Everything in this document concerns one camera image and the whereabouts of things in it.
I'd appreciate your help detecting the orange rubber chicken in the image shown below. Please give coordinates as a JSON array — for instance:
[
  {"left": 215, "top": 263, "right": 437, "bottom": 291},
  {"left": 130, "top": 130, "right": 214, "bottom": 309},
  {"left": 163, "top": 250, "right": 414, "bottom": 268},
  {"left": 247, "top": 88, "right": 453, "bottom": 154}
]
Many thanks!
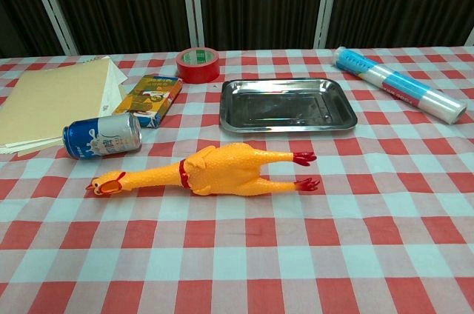
[{"left": 85, "top": 142, "right": 321, "bottom": 198}]

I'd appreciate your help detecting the rectangular metal tray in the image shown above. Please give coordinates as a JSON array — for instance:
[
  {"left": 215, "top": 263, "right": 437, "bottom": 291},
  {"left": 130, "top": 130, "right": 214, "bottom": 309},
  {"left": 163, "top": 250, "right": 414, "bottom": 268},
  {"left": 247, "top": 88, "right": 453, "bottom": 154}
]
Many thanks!
[{"left": 218, "top": 77, "right": 358, "bottom": 133}]

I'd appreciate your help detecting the red tape roll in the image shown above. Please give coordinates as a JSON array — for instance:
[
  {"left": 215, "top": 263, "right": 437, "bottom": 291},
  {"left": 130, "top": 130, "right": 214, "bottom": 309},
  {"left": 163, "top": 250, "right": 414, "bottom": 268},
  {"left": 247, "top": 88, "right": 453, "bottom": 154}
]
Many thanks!
[{"left": 175, "top": 47, "right": 221, "bottom": 84}]

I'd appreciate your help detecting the colourful printed card box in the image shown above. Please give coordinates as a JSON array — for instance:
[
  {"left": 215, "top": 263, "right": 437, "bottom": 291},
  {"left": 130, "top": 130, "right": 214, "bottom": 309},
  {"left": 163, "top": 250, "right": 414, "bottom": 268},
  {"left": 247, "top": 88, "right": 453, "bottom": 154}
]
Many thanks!
[{"left": 112, "top": 73, "right": 184, "bottom": 130}]

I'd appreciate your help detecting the red white checkered tablecloth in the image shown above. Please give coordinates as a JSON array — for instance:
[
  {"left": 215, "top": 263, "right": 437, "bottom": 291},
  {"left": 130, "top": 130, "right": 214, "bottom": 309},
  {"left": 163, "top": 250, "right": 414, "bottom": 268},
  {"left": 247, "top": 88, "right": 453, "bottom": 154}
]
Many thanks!
[{"left": 0, "top": 45, "right": 474, "bottom": 314}]

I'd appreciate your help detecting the blue white drink can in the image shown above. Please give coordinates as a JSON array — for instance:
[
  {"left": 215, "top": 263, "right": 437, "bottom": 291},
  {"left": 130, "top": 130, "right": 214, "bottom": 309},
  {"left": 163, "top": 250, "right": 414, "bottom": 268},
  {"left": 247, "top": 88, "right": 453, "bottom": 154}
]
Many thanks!
[{"left": 61, "top": 112, "right": 144, "bottom": 161}]

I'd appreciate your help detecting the dark brown curtain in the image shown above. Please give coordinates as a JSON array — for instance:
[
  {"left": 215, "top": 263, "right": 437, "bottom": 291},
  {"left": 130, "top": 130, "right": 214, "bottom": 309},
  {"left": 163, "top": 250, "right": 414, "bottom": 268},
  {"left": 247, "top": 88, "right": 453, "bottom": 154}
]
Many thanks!
[{"left": 0, "top": 0, "right": 474, "bottom": 59}]

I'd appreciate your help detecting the blue white plastic wrap roll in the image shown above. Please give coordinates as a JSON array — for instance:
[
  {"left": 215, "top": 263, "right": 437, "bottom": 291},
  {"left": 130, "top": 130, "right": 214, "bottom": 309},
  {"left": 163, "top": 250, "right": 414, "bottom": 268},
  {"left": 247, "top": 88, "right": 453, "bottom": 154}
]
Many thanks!
[{"left": 332, "top": 46, "right": 468, "bottom": 125}]

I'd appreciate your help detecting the beige paper stack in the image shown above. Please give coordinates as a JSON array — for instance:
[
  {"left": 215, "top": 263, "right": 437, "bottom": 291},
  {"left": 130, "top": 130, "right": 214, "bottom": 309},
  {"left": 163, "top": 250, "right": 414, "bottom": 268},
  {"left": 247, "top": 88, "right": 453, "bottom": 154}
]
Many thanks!
[{"left": 0, "top": 55, "right": 129, "bottom": 156}]

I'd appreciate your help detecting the white frame post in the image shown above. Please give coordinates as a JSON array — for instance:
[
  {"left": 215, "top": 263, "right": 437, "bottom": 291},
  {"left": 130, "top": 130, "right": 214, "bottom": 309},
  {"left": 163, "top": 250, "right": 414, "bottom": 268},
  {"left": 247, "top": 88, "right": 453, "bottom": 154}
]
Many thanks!
[
  {"left": 313, "top": 0, "right": 341, "bottom": 50},
  {"left": 24, "top": 0, "right": 79, "bottom": 56},
  {"left": 179, "top": 0, "right": 206, "bottom": 50}
]

